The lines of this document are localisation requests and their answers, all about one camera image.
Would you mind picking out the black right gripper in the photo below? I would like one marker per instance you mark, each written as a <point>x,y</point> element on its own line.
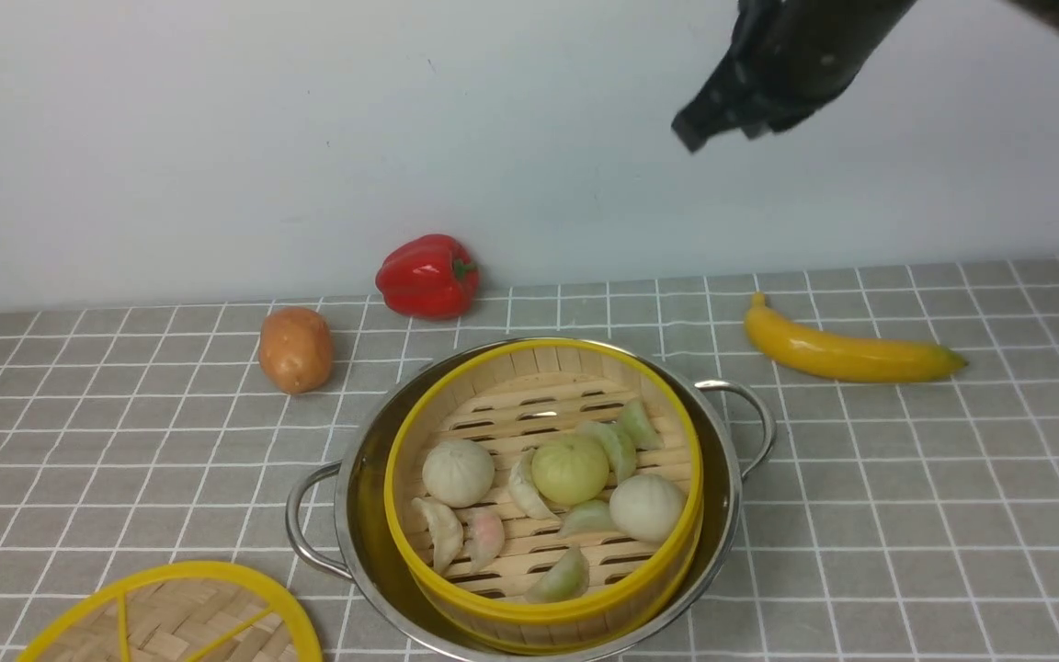
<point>788,59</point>

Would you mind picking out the yellow-rimmed bamboo steamer basket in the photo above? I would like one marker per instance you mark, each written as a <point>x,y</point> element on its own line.
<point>514,397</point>

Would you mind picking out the yellow-rimmed woven bamboo lid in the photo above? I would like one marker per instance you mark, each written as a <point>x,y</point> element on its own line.
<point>188,611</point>

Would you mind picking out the stainless steel pot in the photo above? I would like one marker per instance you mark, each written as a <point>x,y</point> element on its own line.
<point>336,519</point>

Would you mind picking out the yellow banana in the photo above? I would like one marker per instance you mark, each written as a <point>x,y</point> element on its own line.
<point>844,358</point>

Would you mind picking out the green dumpling far right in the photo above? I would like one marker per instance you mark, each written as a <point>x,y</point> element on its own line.
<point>635,423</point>

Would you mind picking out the red bell pepper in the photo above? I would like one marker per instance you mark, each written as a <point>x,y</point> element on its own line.
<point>433,277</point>

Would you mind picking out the green dumpling upper pair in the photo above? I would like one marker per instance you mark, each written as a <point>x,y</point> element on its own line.
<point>617,446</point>

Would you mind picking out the yellow-green round bun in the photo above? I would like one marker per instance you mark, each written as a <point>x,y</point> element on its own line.
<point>570,470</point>

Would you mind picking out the white bun at right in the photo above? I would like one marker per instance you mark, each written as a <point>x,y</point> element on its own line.
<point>647,507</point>

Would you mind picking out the grey checked tablecloth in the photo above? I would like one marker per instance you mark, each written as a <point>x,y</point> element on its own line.
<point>894,521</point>

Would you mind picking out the white dumpling centre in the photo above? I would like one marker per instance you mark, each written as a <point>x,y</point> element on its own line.
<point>524,493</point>

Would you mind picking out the white dumpling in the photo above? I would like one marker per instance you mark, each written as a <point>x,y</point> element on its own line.
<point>524,493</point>
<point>445,531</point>

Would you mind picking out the green dumpling under bun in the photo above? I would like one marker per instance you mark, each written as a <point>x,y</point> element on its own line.
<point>591,516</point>

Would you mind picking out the white round bun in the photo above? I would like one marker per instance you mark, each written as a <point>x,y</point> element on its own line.
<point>458,473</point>

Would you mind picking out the pink-tinted dumpling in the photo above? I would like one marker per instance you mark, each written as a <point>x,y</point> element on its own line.
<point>486,538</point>

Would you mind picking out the brown potato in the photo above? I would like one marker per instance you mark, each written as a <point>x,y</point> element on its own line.
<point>296,349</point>

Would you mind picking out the green dumpling at front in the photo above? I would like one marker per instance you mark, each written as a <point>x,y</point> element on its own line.
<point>567,579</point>

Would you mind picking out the white dumpling at left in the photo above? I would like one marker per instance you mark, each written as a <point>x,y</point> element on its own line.
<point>445,531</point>

